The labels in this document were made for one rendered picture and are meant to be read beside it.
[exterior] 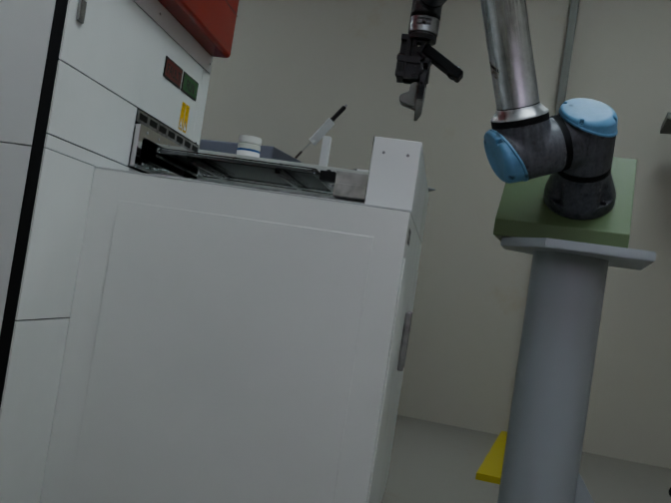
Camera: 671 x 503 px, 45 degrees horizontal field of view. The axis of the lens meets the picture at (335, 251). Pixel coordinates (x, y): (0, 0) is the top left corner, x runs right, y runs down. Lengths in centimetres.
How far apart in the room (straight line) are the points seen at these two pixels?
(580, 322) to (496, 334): 261
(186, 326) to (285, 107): 330
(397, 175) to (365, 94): 309
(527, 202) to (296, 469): 77
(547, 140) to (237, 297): 69
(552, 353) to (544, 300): 11
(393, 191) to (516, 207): 36
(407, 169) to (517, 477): 70
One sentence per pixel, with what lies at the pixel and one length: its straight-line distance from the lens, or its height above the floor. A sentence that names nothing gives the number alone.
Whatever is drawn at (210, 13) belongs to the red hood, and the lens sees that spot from 209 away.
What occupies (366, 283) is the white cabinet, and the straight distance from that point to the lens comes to 151.
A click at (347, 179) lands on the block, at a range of 178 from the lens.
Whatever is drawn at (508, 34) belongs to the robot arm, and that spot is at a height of 119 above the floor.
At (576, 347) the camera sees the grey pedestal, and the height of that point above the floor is 61.
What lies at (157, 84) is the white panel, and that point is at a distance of 193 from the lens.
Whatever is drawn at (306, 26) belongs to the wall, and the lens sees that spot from 488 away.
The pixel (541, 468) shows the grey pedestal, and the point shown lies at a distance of 180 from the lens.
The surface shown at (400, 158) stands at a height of 92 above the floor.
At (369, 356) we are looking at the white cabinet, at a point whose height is 54.
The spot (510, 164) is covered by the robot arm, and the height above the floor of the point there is 95.
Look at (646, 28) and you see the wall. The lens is 462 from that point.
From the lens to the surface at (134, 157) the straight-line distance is 182.
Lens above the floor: 67
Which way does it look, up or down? 2 degrees up
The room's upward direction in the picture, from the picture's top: 9 degrees clockwise
